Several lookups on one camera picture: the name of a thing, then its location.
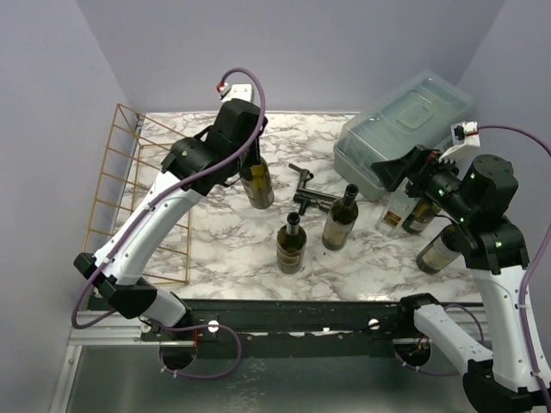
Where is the green wine bottle brown label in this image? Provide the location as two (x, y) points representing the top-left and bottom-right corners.
(276, 212), (307, 274)

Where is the gold wire wine rack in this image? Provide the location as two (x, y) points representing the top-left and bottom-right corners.
(82, 103), (191, 287)

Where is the green wine bottle behind gripper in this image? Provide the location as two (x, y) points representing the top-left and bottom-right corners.
(402, 199), (442, 235)

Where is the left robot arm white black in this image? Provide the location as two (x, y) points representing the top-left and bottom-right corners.
(74, 98), (267, 340)

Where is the green wine bottle silver neck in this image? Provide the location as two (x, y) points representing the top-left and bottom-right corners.
(240, 157), (275, 210)

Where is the clear plastic storage box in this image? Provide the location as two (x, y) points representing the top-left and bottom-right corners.
(333, 70), (474, 201)

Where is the black T-handle corkscrew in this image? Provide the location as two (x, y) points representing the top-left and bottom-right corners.
(293, 193), (337, 215)

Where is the dark metal lever corkscrew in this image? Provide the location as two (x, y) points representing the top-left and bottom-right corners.
(288, 163), (338, 202)

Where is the green wine bottle near arm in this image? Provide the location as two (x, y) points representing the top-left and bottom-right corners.
(416, 224), (461, 274)

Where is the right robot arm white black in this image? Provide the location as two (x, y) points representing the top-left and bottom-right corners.
(372, 145), (550, 412)

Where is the clear square glass bottle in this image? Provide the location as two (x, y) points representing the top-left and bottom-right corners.
(375, 190), (417, 237)

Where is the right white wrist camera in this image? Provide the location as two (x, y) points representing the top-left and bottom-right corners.
(439, 121), (480, 162)

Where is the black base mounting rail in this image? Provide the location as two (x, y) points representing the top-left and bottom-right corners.
(88, 296), (483, 361)

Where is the green wine bottle white label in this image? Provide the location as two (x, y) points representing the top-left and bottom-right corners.
(322, 184), (359, 250)

